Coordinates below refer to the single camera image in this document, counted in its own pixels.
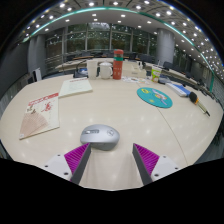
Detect tall white paper cup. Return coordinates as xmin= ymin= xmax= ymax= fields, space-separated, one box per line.
xmin=86 ymin=59 xmax=99 ymax=80

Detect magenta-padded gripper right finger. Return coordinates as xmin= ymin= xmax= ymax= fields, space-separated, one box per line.
xmin=131 ymin=142 xmax=183 ymax=187

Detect red bottle with green band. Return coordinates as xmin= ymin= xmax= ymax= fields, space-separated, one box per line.
xmin=112 ymin=48 xmax=125 ymax=81

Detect black conference microphone unit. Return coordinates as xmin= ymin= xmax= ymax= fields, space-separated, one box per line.
xmin=73 ymin=68 xmax=88 ymax=79
xmin=158 ymin=75 xmax=172 ymax=85

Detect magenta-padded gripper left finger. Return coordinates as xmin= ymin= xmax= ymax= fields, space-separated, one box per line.
xmin=42 ymin=142 xmax=92 ymax=186

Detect red printed fan magazine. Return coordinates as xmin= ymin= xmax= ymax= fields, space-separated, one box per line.
xmin=18 ymin=92 xmax=61 ymax=140

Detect colourful sticker sheet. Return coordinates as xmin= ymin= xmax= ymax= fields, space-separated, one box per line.
xmin=121 ymin=75 xmax=148 ymax=84

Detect black foam-tipped microphone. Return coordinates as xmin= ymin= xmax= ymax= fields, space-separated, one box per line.
xmin=188 ymin=91 xmax=212 ymax=118

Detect white lidded mug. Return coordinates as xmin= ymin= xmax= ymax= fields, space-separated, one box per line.
xmin=97 ymin=61 xmax=114 ymax=80

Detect green printed paper drink cup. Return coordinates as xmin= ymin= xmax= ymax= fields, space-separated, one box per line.
xmin=150 ymin=65 xmax=163 ymax=84

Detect blue and white book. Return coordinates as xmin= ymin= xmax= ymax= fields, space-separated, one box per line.
xmin=165 ymin=82 xmax=192 ymax=98

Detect white paper booklet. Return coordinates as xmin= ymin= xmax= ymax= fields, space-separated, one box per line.
xmin=58 ymin=77 xmax=94 ymax=99

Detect silver grey computer mouse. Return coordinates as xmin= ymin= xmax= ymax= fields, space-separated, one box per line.
xmin=79 ymin=123 xmax=121 ymax=151

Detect ceiling spot lights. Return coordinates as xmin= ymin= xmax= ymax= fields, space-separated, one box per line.
xmin=19 ymin=0 xmax=224 ymax=73

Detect dark office chairs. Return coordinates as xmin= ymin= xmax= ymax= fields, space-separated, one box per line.
xmin=71 ymin=49 xmax=214 ymax=91

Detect round teal printed mouse pad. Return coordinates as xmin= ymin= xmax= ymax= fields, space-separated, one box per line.
xmin=136 ymin=86 xmax=174 ymax=109

